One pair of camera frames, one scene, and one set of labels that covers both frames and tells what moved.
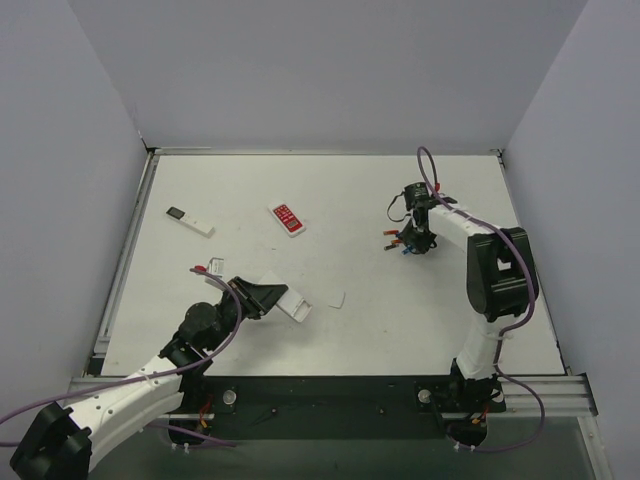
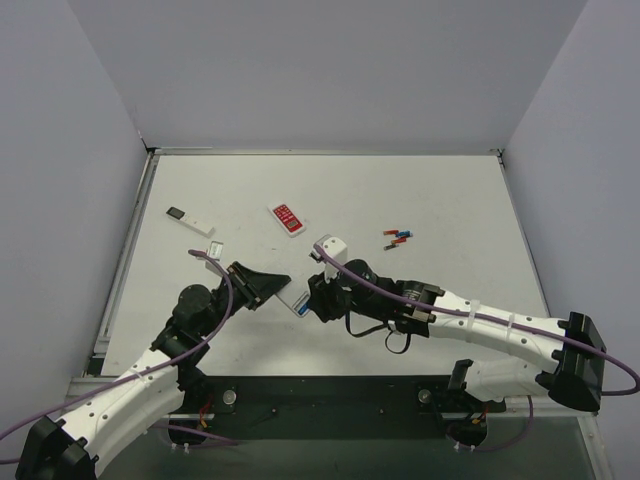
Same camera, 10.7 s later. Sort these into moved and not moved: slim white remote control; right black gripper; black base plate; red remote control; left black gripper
Moved: right black gripper; left black gripper
Not moved: black base plate; slim white remote control; red remote control
